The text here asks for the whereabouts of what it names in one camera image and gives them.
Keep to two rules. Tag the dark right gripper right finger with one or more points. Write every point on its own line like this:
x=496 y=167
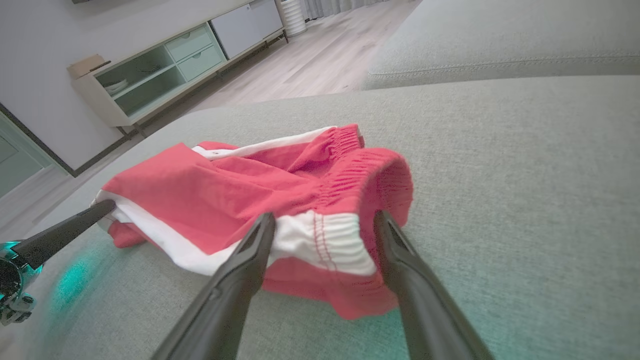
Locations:
x=420 y=300

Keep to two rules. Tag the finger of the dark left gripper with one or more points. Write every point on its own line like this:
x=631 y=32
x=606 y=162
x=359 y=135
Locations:
x=65 y=232

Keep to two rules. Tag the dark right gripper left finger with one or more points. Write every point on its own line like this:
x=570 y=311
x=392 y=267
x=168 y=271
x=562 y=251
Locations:
x=235 y=290

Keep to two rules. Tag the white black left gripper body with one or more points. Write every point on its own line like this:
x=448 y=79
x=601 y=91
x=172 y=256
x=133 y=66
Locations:
x=7 y=280

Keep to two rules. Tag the red shorts white side stripe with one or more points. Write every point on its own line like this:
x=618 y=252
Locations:
x=210 y=200

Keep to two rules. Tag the pale green door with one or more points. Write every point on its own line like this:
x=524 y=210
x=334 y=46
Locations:
x=15 y=165

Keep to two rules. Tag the large grey sofa seat cushion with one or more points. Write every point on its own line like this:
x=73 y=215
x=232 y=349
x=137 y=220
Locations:
x=500 y=175

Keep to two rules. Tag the stack of white plates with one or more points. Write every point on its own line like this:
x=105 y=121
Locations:
x=117 y=87

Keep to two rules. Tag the brown cardboard box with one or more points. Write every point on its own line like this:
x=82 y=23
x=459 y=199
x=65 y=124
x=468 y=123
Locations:
x=86 y=66

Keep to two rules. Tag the white low tv cabinet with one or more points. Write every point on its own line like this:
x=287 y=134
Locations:
x=200 y=56

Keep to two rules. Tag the grey piped sofa cushion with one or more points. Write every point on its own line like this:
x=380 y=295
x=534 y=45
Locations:
x=500 y=40

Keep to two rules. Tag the white ribbed cylinder appliance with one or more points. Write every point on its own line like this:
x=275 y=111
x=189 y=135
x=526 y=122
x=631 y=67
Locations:
x=294 y=17

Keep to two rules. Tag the grey curtain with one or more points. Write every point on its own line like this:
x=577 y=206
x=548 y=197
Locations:
x=340 y=6

